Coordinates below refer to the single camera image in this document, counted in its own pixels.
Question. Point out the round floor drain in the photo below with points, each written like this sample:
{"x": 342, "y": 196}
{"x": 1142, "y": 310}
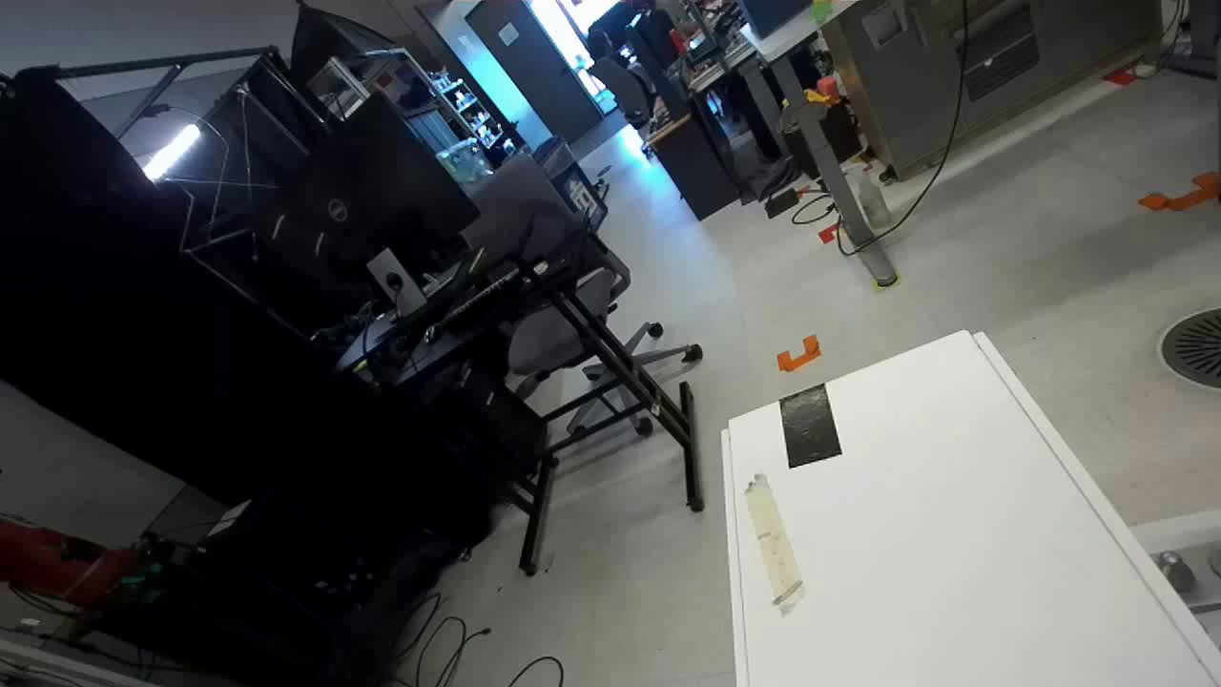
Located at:
{"x": 1193, "y": 349}

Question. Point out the black computer monitor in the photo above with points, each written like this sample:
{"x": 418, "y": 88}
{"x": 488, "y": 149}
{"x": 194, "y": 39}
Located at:
{"x": 371, "y": 186}

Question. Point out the grey metal cabinet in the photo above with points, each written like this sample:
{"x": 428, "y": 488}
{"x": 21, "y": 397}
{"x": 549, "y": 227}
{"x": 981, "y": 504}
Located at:
{"x": 929, "y": 75}

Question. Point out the black desk frame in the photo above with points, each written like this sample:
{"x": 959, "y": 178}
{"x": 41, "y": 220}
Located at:
{"x": 437, "y": 339}

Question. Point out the grey desk leg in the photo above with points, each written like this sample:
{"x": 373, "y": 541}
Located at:
{"x": 808, "y": 124}

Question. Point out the white cabinet box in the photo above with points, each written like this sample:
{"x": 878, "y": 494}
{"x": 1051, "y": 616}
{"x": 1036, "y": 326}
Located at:
{"x": 950, "y": 544}

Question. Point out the grey office chair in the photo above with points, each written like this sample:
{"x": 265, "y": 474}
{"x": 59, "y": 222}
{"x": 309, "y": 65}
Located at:
{"x": 567, "y": 289}

